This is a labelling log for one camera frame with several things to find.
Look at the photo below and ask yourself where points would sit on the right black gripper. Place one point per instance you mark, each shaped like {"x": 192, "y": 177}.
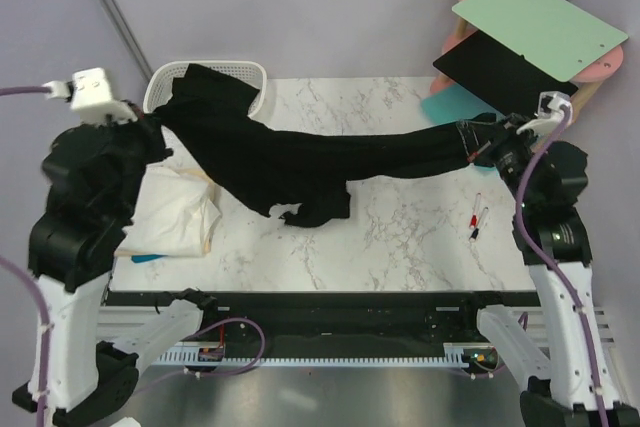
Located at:
{"x": 508, "y": 134}

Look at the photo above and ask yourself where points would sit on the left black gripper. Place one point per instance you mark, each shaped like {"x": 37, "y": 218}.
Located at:
{"x": 147, "y": 126}

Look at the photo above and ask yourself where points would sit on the black t shirt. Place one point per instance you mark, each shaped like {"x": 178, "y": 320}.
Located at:
{"x": 262, "y": 167}

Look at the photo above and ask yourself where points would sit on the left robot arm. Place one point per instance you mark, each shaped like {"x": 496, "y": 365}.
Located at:
{"x": 95, "y": 172}

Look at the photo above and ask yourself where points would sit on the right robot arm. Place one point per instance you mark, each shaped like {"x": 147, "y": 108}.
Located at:
{"x": 569, "y": 382}

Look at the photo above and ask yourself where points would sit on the white plastic laundry basket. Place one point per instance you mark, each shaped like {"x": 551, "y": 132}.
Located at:
{"x": 244, "y": 83}

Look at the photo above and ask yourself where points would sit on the black clipboard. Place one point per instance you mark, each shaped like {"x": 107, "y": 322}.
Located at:
{"x": 498, "y": 76}

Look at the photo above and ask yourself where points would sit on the teal cutting board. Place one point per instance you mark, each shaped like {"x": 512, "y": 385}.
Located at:
{"x": 451, "y": 104}

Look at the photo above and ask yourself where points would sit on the folded white t shirt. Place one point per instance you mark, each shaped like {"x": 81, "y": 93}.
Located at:
{"x": 168, "y": 217}

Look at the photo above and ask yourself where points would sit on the red capped marker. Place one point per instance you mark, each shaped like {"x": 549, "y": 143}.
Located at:
{"x": 475, "y": 216}

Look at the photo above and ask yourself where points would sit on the black capped marker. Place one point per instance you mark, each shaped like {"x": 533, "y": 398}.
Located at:
{"x": 479, "y": 224}

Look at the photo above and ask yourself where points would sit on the green mint board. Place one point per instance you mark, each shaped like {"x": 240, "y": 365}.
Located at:
{"x": 555, "y": 36}

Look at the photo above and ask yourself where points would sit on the blue folded cloth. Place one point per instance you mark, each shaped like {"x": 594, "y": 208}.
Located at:
{"x": 144, "y": 258}

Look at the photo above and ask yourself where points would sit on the white paper scrap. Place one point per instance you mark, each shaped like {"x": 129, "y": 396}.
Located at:
{"x": 125, "y": 422}

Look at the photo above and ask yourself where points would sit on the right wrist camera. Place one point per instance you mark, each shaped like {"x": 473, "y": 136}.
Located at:
{"x": 554, "y": 109}

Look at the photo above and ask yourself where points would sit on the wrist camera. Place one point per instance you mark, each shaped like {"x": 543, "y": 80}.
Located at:
{"x": 92, "y": 97}
{"x": 554, "y": 109}

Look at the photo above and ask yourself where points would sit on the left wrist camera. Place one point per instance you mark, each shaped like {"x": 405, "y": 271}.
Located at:
{"x": 92, "y": 97}

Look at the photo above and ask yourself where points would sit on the white slotted cable duct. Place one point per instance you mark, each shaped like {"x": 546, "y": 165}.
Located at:
{"x": 449, "y": 355}

